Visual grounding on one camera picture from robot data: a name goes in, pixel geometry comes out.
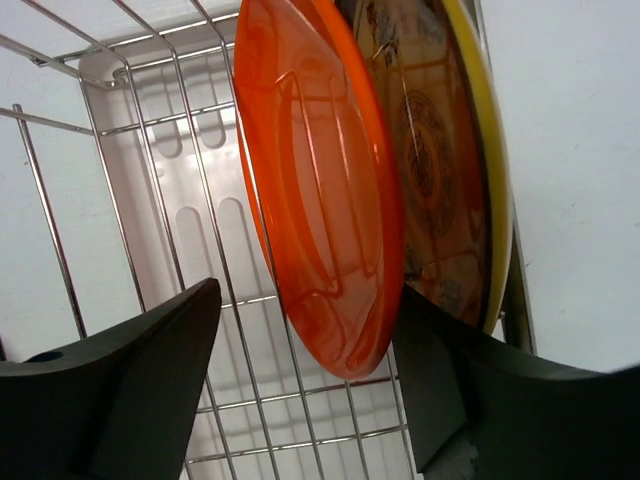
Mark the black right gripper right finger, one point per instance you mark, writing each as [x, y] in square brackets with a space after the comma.
[478, 408]

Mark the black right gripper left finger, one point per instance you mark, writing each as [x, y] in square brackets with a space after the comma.
[119, 404]

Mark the brown plate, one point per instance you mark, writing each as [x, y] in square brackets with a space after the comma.
[436, 93]

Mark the orange plate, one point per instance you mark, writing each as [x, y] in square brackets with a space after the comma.
[321, 180]

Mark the white wire dish rack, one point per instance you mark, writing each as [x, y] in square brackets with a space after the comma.
[163, 128]

